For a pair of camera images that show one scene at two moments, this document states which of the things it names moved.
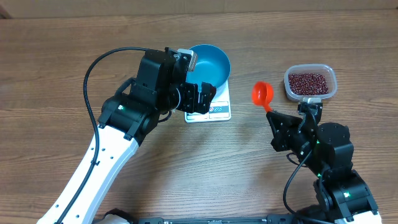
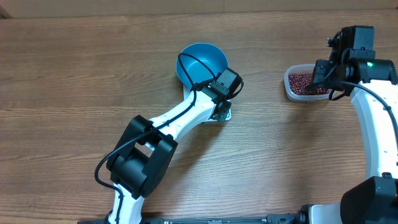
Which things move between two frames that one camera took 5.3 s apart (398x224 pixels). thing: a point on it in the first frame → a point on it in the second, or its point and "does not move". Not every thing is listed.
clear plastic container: x=310 y=81 does not move
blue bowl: x=212 y=65 does not move
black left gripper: x=191 y=90 → x=224 y=114
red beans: x=308 y=84 does not move
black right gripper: x=285 y=135 → x=321 y=71
